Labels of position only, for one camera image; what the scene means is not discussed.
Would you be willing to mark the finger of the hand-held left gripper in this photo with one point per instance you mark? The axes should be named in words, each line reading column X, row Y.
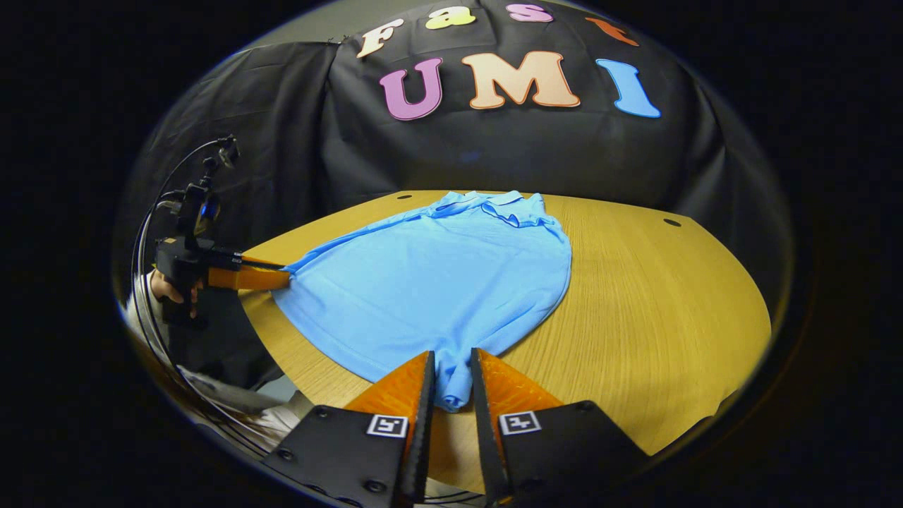
column 250, row 277

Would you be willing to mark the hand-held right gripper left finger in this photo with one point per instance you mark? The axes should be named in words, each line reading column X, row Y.
column 423, row 437

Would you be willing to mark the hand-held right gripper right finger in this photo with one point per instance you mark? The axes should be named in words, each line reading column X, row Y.
column 483, row 437

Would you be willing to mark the light blue T-shirt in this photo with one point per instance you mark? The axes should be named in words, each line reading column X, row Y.
column 437, row 282

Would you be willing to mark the black backdrop cloth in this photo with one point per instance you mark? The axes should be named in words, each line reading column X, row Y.
column 494, row 155

